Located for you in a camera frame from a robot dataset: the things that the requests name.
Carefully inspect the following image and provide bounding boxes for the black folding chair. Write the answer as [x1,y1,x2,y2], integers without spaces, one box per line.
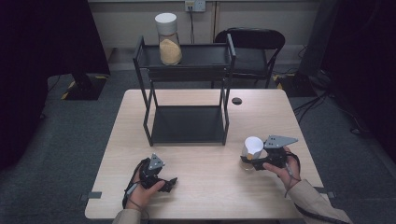
[211,27,287,90]

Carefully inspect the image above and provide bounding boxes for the black metal two-tier rack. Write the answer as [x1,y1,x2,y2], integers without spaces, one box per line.
[132,33,237,147]

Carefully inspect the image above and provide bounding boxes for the glass jar of brown seasoning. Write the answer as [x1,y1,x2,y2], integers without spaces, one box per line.
[240,135,266,172]

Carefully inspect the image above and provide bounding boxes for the person's right hand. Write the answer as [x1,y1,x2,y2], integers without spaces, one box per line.
[262,147,303,191]

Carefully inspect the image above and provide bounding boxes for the white wall socket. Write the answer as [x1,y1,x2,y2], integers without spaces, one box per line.
[184,0,207,13]

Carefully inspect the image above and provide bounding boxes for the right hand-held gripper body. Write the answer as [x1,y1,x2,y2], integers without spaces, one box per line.
[262,134,299,170]

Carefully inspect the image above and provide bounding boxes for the black wall socket cable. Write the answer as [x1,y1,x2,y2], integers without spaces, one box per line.
[188,5,196,45]

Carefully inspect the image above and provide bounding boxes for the grey upright panel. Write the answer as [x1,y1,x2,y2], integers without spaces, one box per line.
[298,0,343,77]

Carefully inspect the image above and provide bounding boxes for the left hand-held gripper cable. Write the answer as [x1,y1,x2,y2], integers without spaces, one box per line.
[121,158,150,210]

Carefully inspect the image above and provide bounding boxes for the dark curtain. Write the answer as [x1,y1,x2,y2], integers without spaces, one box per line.
[320,0,396,157]
[0,0,111,171]

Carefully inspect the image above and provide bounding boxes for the grey table edge bracket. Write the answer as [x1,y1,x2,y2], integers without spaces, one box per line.
[312,186,337,200]
[78,191,103,202]

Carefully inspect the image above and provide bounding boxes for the black stand base yellow stripes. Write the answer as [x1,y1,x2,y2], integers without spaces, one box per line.
[60,72,108,102]
[273,72,318,98]

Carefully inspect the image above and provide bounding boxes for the hand-held gripper cable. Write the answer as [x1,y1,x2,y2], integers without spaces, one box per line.
[121,158,150,210]
[284,153,347,224]

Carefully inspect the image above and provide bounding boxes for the black floor cable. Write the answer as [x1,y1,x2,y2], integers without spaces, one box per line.
[292,89,332,124]
[323,92,372,138]

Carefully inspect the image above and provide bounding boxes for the beige wall conduit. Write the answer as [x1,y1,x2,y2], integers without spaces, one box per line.
[212,1,219,44]

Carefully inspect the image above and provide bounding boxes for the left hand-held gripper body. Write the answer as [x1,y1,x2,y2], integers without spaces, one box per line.
[138,152,166,189]

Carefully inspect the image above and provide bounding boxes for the glass jar of pale powder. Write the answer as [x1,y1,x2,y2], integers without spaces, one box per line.
[154,12,184,66]

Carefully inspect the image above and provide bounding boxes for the right hand-held gripper cable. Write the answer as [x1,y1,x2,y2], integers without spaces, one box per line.
[284,153,347,224]

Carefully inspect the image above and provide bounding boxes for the person's left hand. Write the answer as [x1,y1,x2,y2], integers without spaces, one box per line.
[125,172,166,212]

